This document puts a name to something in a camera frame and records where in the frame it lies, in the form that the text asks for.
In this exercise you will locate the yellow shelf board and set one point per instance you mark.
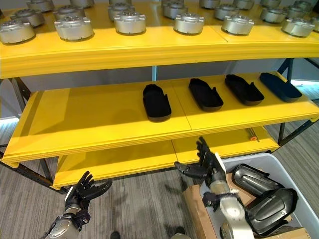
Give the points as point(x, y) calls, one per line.
point(149, 49)
point(124, 161)
point(99, 124)

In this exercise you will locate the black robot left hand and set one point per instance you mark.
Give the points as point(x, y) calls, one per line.
point(83, 190)

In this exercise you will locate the orange and black tool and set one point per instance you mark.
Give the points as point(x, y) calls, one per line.
point(252, 136)

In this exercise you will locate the grey plastic box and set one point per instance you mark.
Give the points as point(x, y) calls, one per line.
point(269, 161)

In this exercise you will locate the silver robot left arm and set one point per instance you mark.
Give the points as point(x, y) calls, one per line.
point(63, 226)

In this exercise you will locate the black metal shelf frame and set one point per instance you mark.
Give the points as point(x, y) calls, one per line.
point(21, 89)

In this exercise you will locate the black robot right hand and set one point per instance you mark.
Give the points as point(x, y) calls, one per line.
point(208, 166)

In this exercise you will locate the glossy black shell part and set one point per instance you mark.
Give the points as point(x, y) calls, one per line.
point(271, 211)
point(256, 183)

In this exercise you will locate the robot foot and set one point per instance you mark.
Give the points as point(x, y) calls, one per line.
point(115, 235)
point(178, 232)

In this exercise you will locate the black sole-shaped part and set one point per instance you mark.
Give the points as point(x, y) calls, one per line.
point(205, 95)
point(280, 87)
point(244, 90)
point(156, 104)

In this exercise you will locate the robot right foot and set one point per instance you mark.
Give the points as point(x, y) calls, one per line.
point(178, 232)

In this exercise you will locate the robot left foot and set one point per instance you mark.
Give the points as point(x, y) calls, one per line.
point(115, 235)

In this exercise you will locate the silver round motor housing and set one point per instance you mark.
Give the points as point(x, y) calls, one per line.
point(270, 2)
point(16, 32)
point(172, 2)
point(175, 10)
point(130, 23)
point(209, 3)
point(119, 8)
point(226, 11)
point(238, 25)
point(272, 14)
point(297, 27)
point(82, 2)
point(28, 16)
point(189, 23)
point(243, 3)
point(73, 28)
point(68, 10)
point(303, 3)
point(296, 12)
point(40, 5)
point(316, 23)

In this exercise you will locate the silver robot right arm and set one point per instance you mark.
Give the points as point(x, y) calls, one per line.
point(231, 211)

